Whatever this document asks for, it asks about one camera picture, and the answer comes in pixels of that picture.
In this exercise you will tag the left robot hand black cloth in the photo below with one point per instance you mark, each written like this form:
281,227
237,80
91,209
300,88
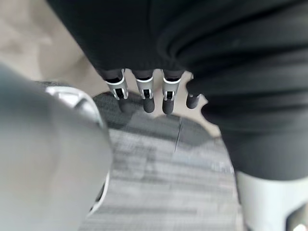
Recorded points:
216,60

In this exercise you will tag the grey woven rug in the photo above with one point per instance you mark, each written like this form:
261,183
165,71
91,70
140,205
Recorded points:
163,183

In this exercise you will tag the silver robot leg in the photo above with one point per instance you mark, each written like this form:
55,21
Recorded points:
45,156

